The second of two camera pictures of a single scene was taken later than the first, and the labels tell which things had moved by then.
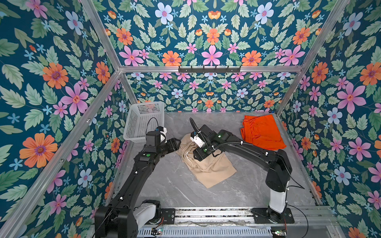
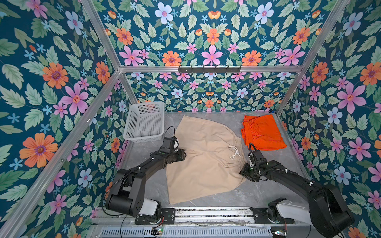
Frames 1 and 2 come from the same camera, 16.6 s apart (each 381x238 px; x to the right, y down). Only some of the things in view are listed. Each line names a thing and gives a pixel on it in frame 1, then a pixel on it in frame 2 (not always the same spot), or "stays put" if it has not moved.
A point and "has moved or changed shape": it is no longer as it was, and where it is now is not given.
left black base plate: x=169 y=215 stays put
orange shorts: x=262 y=131 stays put
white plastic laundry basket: x=141 y=117 stays put
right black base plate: x=261 y=216 stays put
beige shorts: x=209 y=171 has moved or changed shape
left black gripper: x=172 y=144 → x=181 y=155
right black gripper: x=198 y=154 → x=243 y=172
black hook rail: x=209 y=70 stays put
